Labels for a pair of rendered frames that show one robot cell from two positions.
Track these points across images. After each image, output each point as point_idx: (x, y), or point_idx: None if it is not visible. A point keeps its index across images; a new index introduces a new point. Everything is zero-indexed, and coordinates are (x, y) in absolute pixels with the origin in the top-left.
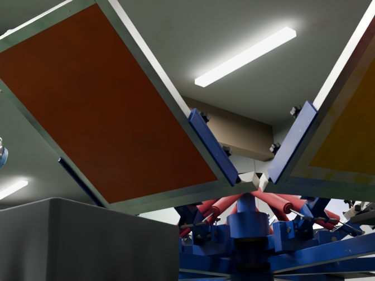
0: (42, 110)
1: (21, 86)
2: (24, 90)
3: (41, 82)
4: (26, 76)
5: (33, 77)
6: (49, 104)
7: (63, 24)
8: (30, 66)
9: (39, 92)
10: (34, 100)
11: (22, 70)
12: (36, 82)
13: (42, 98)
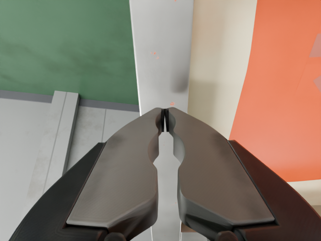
0: (262, 17)
1: (231, 130)
2: (234, 116)
3: (317, 116)
4: (273, 147)
5: (296, 138)
6: (314, 30)
7: None
8: (305, 161)
9: (292, 92)
10: (252, 73)
11: (268, 162)
12: (300, 123)
13: (294, 67)
